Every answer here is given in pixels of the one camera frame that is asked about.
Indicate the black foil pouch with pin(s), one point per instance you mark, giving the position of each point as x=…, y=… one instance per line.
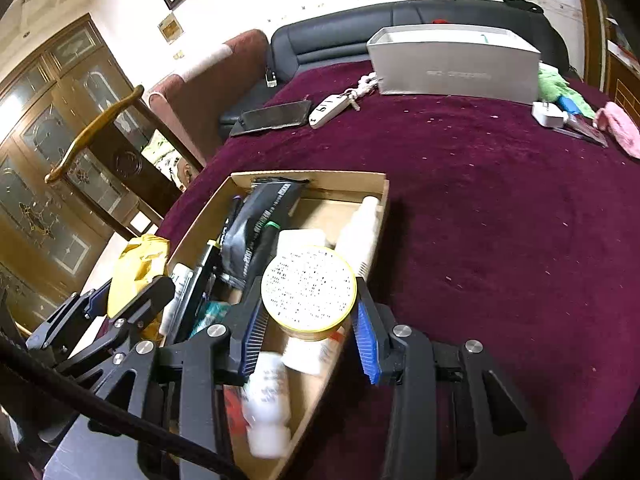
x=270, y=200

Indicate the white power adapter in tray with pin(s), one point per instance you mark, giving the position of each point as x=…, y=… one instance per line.
x=298, y=242

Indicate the black leather headboard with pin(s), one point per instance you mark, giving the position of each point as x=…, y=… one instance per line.
x=342, y=37

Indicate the white charger plug on bed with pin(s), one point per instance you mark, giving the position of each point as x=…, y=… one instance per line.
x=551, y=117

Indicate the silver grey rectangular box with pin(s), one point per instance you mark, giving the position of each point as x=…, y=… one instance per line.
x=458, y=60

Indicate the white bottle green leaf label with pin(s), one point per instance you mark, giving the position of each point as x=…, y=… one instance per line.
x=181, y=276

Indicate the wooden chair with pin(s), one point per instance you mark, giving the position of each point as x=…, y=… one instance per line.
x=112, y=149

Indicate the black smartphone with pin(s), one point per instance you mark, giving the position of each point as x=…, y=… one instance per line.
x=276, y=117

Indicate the plain white plastic bottle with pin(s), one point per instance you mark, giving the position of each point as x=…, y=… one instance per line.
x=357, y=240

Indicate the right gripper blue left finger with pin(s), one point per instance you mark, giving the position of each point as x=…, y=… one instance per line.
x=247, y=322

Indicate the black marker green cap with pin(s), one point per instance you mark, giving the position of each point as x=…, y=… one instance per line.
x=262, y=254

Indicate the black marker yellow cap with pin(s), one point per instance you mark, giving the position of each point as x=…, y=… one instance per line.
x=195, y=294

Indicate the white car key fob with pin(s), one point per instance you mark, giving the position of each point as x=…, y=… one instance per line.
x=335, y=104

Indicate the teal tissue pack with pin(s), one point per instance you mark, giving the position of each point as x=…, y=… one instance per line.
x=210, y=313

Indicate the small gold wall plaque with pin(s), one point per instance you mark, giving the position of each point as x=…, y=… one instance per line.
x=170, y=28

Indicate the maroon upholstered armchair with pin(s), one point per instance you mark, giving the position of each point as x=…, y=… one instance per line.
x=192, y=97

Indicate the brown cardboard tray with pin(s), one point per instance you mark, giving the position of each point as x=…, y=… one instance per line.
x=203, y=397

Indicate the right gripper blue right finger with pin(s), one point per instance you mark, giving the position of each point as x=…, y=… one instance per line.
x=381, y=357

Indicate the white medicine bottle red label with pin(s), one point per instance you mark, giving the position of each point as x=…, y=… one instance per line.
x=312, y=357

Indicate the wooden side cabinet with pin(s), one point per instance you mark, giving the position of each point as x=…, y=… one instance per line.
x=610, y=65

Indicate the pink cloth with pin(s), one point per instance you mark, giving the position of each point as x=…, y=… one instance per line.
x=613, y=119

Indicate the wooden glass-door wardrobe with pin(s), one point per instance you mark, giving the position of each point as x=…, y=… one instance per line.
x=50, y=241

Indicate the yellow foil snack packet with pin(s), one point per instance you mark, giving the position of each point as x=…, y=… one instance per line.
x=142, y=259

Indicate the round yellow-rimmed tin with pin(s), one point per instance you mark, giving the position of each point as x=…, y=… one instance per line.
x=309, y=296

